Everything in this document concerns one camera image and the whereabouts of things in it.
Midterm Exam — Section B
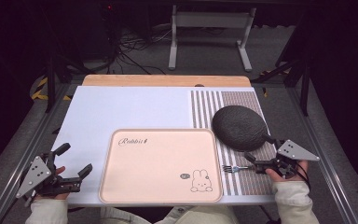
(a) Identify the person's left hand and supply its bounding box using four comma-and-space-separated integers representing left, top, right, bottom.
34, 165, 72, 202

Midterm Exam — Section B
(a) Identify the black tripod stand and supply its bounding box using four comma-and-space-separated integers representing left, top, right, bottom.
251, 54, 312, 118
44, 54, 87, 114

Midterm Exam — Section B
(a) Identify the dark round plate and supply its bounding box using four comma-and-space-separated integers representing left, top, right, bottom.
212, 105, 269, 153

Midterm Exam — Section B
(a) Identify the grey metal table stand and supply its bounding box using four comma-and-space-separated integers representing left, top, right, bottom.
167, 4, 258, 73

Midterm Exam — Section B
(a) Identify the wooden board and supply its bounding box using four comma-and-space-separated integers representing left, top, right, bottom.
81, 74, 253, 88

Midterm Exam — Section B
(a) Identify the pink tray with rabbit print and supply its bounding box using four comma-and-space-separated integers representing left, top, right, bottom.
98, 128, 225, 205

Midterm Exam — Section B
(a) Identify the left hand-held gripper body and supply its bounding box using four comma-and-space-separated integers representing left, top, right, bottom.
16, 151, 84, 207

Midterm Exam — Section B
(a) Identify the aluminium frame rail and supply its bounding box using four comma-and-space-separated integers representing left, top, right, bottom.
0, 83, 76, 224
285, 87, 358, 224

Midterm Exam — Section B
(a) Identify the bundle of black cables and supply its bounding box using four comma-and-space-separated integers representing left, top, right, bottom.
110, 26, 172, 76

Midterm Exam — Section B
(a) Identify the dark computer case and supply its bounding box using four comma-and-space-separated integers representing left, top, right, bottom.
97, 0, 124, 62

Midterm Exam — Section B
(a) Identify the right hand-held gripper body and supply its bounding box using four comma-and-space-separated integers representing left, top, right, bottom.
254, 139, 321, 180

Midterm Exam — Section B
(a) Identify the white table mat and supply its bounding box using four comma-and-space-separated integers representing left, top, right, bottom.
50, 85, 278, 207

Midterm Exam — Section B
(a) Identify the silver fork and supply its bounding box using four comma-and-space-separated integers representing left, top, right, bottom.
222, 164, 257, 174

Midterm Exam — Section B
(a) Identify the striped placemat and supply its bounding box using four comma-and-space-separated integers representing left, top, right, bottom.
189, 90, 278, 197

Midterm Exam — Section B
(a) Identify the person's right hand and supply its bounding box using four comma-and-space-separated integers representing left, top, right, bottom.
265, 160, 310, 184

